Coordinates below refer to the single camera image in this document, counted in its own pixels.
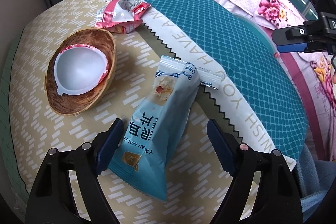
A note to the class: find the teal checkered table cloth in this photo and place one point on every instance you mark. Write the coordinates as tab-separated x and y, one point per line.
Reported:
256	95

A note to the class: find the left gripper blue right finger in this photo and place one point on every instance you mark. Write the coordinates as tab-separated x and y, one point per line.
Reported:
224	144

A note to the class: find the pink snack wrapper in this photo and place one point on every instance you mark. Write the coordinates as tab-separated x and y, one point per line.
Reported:
121	16

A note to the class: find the brown coconut shell bowl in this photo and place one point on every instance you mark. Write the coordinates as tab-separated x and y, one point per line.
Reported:
72	105

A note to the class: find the pink floral bed quilt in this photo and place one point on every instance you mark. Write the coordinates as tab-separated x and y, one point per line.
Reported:
311	73

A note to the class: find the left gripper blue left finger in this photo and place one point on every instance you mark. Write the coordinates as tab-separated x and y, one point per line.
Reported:
106	144

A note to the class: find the teal round trash bin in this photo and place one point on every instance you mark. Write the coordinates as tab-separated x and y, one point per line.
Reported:
259	32

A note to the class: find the light blue oatmeal packet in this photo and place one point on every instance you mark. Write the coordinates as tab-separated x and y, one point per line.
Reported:
157	125

